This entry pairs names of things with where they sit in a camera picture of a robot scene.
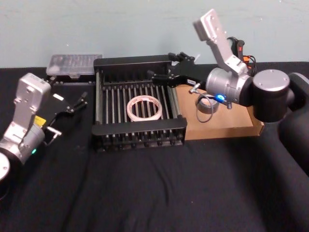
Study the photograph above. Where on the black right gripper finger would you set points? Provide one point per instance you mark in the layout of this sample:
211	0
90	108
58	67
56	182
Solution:
161	78
181	57

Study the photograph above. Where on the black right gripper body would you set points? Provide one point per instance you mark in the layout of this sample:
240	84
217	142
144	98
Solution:
188	72

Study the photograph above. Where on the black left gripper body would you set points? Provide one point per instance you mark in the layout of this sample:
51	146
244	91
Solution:
56	106

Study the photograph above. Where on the roll of white tape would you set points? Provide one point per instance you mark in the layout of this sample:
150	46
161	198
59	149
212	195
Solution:
144	108

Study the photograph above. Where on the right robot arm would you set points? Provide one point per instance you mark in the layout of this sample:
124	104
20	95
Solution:
270	89

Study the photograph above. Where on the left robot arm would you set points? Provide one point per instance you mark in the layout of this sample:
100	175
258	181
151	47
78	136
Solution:
26	108

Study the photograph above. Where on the clear plastic case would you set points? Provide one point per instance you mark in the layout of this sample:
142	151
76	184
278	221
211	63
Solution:
72	64

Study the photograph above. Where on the roll of silver tape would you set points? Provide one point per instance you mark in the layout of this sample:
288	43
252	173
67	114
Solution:
207	105

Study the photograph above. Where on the black rack with steel bars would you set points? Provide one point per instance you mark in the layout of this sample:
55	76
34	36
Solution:
113	130

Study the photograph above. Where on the shallow brown cardboard tray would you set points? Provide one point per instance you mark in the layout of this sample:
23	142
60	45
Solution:
217	128

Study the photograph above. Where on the black table cloth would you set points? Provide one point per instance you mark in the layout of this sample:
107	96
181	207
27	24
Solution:
154	188

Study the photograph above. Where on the plain pale wall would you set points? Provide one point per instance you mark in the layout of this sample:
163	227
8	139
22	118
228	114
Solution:
120	29

